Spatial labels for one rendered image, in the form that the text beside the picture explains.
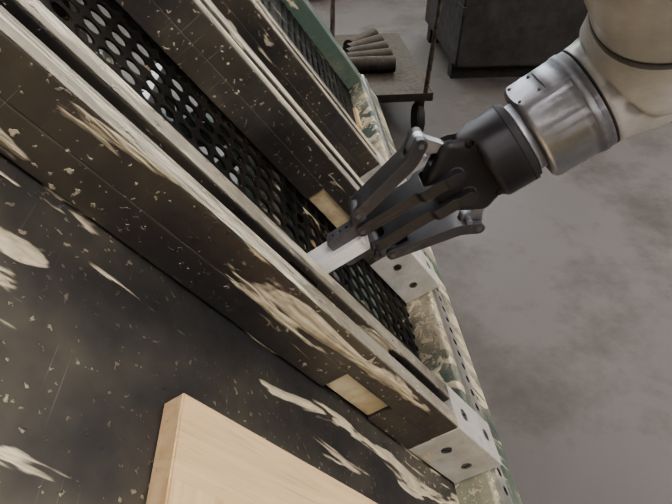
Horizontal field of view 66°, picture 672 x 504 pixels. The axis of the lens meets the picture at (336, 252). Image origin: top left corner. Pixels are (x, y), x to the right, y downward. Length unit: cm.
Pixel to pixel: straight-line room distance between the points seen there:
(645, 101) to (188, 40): 49
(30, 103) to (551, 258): 239
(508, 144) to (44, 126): 34
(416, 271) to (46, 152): 66
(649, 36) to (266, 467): 37
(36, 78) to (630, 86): 39
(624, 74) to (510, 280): 201
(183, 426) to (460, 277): 207
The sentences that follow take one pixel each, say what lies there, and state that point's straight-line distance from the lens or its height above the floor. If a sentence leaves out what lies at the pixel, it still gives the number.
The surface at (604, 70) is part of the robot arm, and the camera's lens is 45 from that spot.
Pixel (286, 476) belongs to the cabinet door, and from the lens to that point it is 41.
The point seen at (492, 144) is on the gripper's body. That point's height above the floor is 136.
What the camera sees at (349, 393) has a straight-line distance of 56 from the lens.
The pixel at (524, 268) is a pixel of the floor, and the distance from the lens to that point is 249.
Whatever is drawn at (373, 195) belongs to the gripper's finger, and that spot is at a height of 131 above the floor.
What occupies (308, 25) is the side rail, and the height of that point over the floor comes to 108.
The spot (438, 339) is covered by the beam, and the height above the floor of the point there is 90.
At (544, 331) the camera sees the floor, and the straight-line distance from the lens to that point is 224.
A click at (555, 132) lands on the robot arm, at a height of 138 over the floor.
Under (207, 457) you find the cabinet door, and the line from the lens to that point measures 36.
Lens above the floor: 157
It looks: 40 degrees down
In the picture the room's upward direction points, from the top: straight up
